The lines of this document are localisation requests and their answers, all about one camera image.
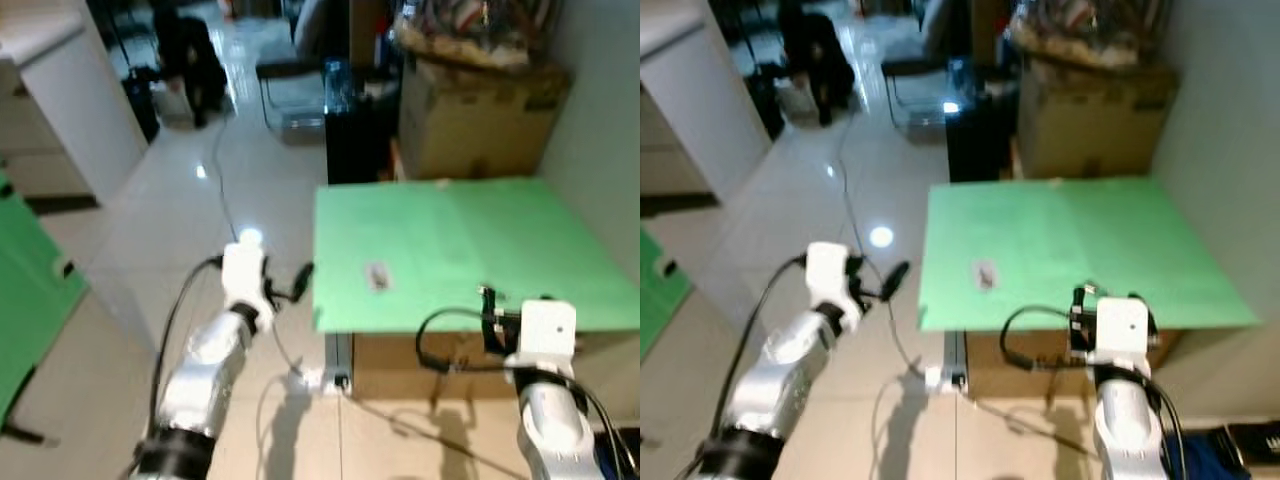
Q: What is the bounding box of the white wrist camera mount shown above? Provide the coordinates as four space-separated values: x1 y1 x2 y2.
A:
514 297 580 364
1084 294 1157 367
804 241 853 323
221 242 271 311

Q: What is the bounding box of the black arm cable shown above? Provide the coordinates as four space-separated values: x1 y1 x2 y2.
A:
728 254 809 446
148 254 227 446
999 304 1097 372
414 307 523 377

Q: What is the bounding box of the flat black case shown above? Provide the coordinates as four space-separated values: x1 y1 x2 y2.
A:
1214 419 1280 468

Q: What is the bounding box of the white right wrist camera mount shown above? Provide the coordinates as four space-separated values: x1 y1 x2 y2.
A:
1084 294 1157 367
514 297 580 364

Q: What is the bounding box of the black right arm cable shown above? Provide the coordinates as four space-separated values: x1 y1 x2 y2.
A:
414 307 523 377
999 304 1097 372

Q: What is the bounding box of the low cardboard box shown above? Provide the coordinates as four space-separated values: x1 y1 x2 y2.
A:
350 332 641 402
964 330 1183 400

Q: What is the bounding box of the green wall board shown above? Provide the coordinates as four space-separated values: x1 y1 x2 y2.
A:
640 227 683 363
0 172 90 427

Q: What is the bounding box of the thin grey floor cable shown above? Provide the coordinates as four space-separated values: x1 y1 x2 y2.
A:
835 112 869 241
208 112 242 243

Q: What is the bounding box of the blue cloth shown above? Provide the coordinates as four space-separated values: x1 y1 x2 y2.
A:
590 428 641 480
1164 430 1229 480

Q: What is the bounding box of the tall cardboard box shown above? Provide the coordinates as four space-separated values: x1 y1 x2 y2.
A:
1014 52 1183 182
397 52 573 182

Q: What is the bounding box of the black chair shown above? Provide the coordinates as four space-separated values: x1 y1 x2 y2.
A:
254 0 337 133
879 0 957 133

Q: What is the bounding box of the patterned bag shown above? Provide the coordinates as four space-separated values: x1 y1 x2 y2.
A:
1008 0 1173 70
393 0 557 71

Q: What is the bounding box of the black box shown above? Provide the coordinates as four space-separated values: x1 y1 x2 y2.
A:
944 58 1017 184
324 58 402 187

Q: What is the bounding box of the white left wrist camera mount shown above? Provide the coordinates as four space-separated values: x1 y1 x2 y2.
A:
221 242 271 311
804 241 853 323

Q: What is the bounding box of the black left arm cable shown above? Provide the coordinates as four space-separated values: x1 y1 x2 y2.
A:
728 254 809 446
148 254 227 446

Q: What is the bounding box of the white drawer cabinet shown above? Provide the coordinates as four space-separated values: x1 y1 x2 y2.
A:
640 8 772 207
0 8 150 207

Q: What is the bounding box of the person in black clothes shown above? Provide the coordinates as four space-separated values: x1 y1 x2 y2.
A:
149 4 230 130
774 4 857 128

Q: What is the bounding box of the green table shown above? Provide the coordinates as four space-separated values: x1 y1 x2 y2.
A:
917 176 1263 334
312 177 641 335

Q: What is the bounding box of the black suitcase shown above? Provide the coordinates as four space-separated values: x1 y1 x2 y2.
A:
744 64 787 140
121 66 162 142

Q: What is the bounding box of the black board stand foot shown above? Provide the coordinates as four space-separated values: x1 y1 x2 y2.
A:
0 419 48 447

